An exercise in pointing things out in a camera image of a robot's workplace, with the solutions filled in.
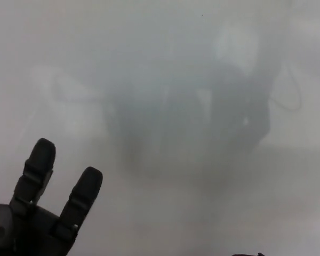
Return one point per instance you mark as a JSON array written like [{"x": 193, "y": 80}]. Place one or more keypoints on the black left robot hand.
[{"x": 29, "y": 229}]

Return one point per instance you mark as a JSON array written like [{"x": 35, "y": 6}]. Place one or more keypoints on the white magnetic whiteboard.
[{"x": 176, "y": 213}]

